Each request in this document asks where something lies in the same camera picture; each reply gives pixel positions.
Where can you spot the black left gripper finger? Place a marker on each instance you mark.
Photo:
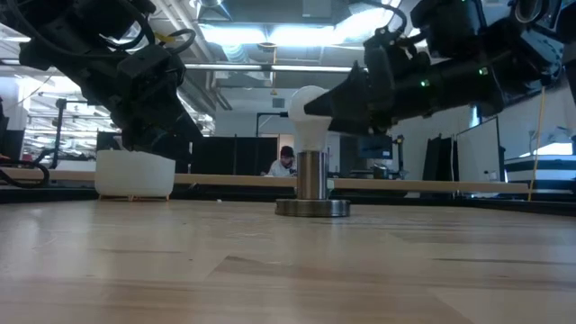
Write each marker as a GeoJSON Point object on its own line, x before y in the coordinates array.
{"type": "Point", "coordinates": [157, 137]}

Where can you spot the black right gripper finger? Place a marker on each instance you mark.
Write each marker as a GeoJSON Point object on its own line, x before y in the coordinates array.
{"type": "Point", "coordinates": [351, 108]}
{"type": "Point", "coordinates": [355, 72]}

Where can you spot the white lightbulb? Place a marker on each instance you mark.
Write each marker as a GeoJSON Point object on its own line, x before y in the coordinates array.
{"type": "Point", "coordinates": [308, 128]}

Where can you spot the brushed metal lamp socket base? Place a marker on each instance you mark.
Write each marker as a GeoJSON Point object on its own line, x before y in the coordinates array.
{"type": "Point", "coordinates": [311, 180]}

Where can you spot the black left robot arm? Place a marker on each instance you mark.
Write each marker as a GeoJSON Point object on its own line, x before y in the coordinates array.
{"type": "Point", "coordinates": [45, 27]}

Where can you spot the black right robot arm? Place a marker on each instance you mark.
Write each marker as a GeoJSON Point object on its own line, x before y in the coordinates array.
{"type": "Point", "coordinates": [472, 81]}

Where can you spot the white ribbed bowl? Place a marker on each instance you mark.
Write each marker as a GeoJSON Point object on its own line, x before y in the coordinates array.
{"type": "Point", "coordinates": [135, 175]}

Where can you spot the black computer monitor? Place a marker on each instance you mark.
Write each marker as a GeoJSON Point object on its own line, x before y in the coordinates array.
{"type": "Point", "coordinates": [375, 147]}

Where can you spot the long ceiling light bar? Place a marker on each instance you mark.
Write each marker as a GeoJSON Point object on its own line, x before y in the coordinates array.
{"type": "Point", "coordinates": [270, 68]}

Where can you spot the black tripod stand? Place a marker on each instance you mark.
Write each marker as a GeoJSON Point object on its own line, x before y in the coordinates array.
{"type": "Point", "coordinates": [58, 135]}

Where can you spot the black partition panels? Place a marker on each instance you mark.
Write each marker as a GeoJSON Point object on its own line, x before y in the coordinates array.
{"type": "Point", "coordinates": [243, 155]}

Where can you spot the seated person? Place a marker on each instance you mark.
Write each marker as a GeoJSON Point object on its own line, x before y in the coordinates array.
{"type": "Point", "coordinates": [281, 166]}

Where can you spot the long wooden workbench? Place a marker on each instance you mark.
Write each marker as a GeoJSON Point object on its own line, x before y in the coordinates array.
{"type": "Point", "coordinates": [405, 184]}

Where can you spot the white board on stand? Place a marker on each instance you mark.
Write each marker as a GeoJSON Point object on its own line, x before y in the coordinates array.
{"type": "Point", "coordinates": [479, 150]}

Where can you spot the black white striped table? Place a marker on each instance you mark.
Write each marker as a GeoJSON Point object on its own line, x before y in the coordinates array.
{"type": "Point", "coordinates": [549, 173]}

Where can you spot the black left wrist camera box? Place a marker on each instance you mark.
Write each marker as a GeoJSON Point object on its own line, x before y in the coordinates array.
{"type": "Point", "coordinates": [148, 63]}

